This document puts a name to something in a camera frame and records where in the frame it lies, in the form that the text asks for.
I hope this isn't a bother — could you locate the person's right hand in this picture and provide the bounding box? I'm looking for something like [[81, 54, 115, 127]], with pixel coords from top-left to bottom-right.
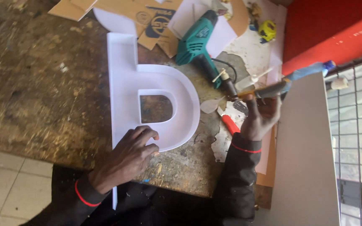
[[240, 94, 282, 142]]

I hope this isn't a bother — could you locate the person's left hand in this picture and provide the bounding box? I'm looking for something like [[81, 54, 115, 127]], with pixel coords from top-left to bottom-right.
[[88, 126, 160, 194]]

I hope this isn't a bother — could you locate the yellow grey hand tool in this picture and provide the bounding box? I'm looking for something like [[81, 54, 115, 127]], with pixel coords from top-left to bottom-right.
[[231, 78, 292, 101]]

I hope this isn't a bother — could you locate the white letter-shaped plastic tray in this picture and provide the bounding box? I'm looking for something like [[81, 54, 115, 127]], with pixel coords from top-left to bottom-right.
[[106, 32, 201, 210]]

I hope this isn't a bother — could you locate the clear plastic syringe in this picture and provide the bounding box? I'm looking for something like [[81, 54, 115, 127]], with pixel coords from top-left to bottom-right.
[[234, 67, 274, 92]]

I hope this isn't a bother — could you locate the white teardrop-shaped scrap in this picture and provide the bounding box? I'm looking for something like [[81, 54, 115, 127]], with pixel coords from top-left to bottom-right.
[[200, 97, 226, 114]]

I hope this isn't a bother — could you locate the brown cardboard sheet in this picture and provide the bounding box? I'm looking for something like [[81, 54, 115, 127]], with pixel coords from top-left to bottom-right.
[[256, 125, 278, 188]]

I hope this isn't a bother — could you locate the large white board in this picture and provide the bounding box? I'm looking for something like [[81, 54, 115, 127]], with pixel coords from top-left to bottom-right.
[[255, 72, 341, 226]]

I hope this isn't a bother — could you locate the yellow tape measure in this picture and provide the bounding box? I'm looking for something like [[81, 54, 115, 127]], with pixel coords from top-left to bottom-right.
[[258, 20, 277, 43]]

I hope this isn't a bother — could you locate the person's black clothing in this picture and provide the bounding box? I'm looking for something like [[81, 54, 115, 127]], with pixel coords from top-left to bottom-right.
[[50, 165, 222, 226]]

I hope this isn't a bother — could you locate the white paper sheet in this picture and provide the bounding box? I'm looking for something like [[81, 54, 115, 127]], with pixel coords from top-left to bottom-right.
[[168, 0, 238, 59]]

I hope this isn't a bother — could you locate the teal heat gun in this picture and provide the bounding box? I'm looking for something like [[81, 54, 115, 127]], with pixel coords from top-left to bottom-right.
[[175, 10, 239, 98]]

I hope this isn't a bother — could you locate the curved brown cardboard piece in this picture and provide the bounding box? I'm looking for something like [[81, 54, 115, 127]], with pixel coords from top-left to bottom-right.
[[228, 0, 251, 37]]

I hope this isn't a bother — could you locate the metal window grille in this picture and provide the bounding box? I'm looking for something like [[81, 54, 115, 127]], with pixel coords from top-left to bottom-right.
[[325, 52, 362, 226]]

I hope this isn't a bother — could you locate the printed brown cardboard piece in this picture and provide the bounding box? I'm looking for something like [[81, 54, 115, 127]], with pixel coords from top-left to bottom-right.
[[94, 0, 185, 59]]

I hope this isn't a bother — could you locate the round white plastic cutout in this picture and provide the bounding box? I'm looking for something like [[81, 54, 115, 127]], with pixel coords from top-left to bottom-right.
[[93, 8, 137, 36]]

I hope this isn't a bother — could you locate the plain brown cardboard piece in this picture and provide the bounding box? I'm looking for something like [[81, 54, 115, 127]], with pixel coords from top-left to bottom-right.
[[48, 0, 98, 22]]

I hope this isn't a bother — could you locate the red-handled utility knife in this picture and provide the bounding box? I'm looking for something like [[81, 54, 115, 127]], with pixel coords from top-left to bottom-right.
[[217, 107, 241, 136]]

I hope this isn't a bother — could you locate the black power cable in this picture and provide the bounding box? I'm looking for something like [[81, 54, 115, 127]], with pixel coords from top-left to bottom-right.
[[211, 58, 238, 84]]

